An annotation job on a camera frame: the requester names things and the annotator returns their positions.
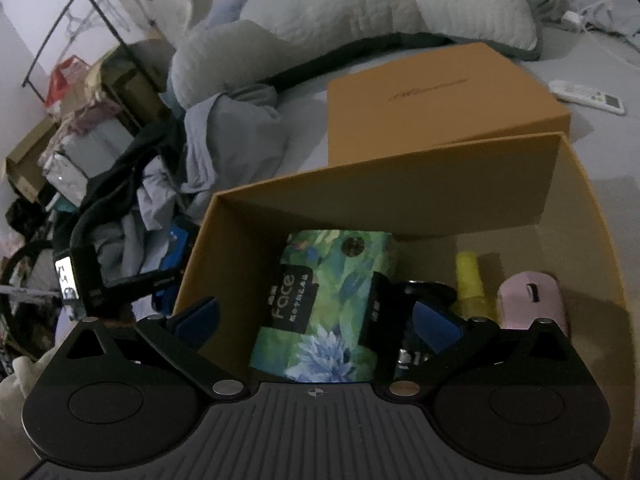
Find black clothes rack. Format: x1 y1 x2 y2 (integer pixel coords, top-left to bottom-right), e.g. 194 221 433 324
21 0 131 102

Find yellow bottle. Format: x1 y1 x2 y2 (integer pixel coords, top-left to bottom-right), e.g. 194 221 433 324
454 252 492 320

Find orange box lid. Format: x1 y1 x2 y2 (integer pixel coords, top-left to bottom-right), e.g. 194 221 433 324
326 44 570 166

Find pink computer mouse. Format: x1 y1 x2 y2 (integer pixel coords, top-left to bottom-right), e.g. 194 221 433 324
497 271 570 336

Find brown cardboard carton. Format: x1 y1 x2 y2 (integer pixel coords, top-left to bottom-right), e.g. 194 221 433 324
3 117 58 203

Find open orange cardboard box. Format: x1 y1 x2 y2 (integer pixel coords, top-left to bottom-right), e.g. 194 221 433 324
176 133 636 479

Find red plastic bag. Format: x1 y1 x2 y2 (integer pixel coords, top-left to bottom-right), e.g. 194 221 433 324
44 55 90 110

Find white charger with cable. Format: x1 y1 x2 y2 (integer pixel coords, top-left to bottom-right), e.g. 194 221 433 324
568 0 639 72

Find green floral tissue pack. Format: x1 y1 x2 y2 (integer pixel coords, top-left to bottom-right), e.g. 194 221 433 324
250 230 396 384

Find large grey quilted pillow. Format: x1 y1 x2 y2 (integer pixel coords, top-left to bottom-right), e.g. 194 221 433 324
168 0 542 110

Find crumpled grey clothes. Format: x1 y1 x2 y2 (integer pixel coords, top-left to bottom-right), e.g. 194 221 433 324
81 84 288 281

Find black rectangular device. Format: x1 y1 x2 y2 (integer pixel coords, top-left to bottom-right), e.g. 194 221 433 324
394 281 462 382

